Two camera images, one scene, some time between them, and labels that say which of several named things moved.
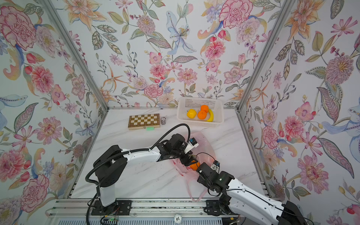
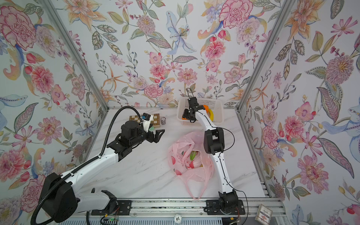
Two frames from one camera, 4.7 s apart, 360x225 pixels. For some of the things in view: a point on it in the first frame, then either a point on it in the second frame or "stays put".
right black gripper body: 207,183 -> 187,114
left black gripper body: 179,153 -> 141,136
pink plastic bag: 204,153 stays put
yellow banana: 211,117 stays put
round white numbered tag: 177,219 stays put
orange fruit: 204,107 stays put
